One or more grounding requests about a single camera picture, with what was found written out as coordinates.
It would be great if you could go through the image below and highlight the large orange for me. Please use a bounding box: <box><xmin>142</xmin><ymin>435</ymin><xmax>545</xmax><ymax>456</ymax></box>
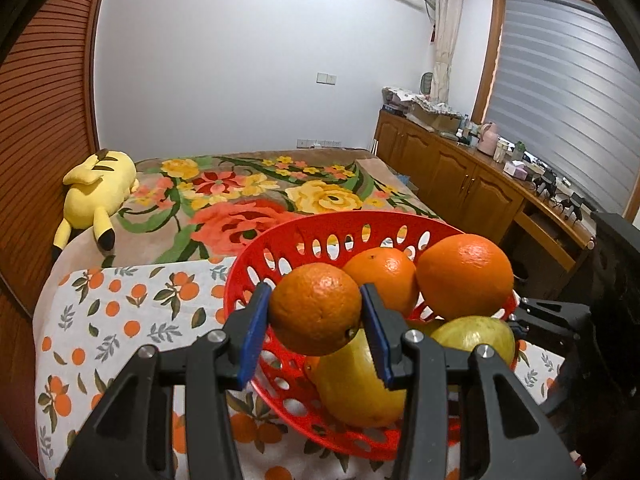
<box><xmin>343</xmin><ymin>247</ymin><xmax>420</xmax><ymax>316</ymax></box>
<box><xmin>416</xmin><ymin>234</ymin><xmax>514</xmax><ymax>321</ymax></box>

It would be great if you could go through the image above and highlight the yellow-green guava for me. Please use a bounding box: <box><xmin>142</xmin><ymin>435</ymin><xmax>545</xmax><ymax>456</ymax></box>
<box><xmin>305</xmin><ymin>328</ymin><xmax>406</xmax><ymax>428</ymax></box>

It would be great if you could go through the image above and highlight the small mandarin orange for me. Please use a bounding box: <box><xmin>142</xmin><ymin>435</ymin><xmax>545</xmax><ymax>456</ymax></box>
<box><xmin>268</xmin><ymin>262</ymin><xmax>361</xmax><ymax>356</ymax></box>

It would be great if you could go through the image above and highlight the green pear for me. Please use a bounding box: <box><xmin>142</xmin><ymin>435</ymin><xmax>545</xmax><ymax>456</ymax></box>
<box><xmin>431</xmin><ymin>315</ymin><xmax>516</xmax><ymax>367</ymax></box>

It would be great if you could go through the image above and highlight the red perforated plastic basket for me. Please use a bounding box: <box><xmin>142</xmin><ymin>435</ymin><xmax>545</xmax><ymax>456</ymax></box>
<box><xmin>222</xmin><ymin>210</ymin><xmax>521</xmax><ymax>463</ymax></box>

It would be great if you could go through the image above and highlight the wooden sideboard cabinet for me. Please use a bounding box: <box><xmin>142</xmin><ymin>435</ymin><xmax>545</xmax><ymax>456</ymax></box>
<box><xmin>375</xmin><ymin>110</ymin><xmax>594</xmax><ymax>304</ymax></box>

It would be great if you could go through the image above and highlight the floral bed blanket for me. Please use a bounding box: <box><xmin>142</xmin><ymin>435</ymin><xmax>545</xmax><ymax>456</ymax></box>
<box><xmin>51</xmin><ymin>148</ymin><xmax>434</xmax><ymax>281</ymax></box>

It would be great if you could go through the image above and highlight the orange print white cloth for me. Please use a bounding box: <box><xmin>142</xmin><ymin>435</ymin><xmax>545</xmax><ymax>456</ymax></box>
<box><xmin>31</xmin><ymin>254</ymin><xmax>566</xmax><ymax>480</ymax></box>

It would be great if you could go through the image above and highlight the pink kettle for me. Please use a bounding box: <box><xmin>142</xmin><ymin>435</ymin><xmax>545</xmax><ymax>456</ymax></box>
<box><xmin>476</xmin><ymin>122</ymin><xmax>500</xmax><ymax>157</ymax></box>

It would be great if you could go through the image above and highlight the yellow plush toy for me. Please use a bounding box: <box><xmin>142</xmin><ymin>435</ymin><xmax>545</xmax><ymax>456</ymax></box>
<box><xmin>52</xmin><ymin>148</ymin><xmax>139</xmax><ymax>260</ymax></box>

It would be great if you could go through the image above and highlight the grey window blind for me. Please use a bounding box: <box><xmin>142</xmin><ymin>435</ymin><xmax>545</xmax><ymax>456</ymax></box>
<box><xmin>486</xmin><ymin>0</ymin><xmax>639</xmax><ymax>214</ymax></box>

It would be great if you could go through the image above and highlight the clutter pile on cabinet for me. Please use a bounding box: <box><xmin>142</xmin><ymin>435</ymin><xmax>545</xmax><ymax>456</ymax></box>
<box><xmin>382</xmin><ymin>87</ymin><xmax>464</xmax><ymax>132</ymax></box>

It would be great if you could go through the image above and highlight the small round fan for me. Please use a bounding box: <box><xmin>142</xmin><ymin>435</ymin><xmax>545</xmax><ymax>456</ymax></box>
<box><xmin>420</xmin><ymin>72</ymin><xmax>433</xmax><ymax>96</ymax></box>

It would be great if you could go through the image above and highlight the brown louvered wardrobe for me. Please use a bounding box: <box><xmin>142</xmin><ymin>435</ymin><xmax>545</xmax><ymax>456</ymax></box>
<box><xmin>1</xmin><ymin>0</ymin><xmax>102</xmax><ymax>460</ymax></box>

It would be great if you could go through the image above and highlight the white curtain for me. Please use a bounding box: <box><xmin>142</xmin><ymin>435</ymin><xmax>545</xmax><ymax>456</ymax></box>
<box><xmin>431</xmin><ymin>0</ymin><xmax>463</xmax><ymax>102</ymax></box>

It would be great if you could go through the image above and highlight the wall power socket strip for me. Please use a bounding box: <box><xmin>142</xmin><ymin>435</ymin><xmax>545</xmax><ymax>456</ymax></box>
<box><xmin>296</xmin><ymin>139</ymin><xmax>342</xmax><ymax>148</ymax></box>

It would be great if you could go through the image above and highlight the white wall switch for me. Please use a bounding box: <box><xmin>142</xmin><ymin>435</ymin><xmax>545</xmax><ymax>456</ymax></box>
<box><xmin>316</xmin><ymin>73</ymin><xmax>336</xmax><ymax>86</ymax></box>

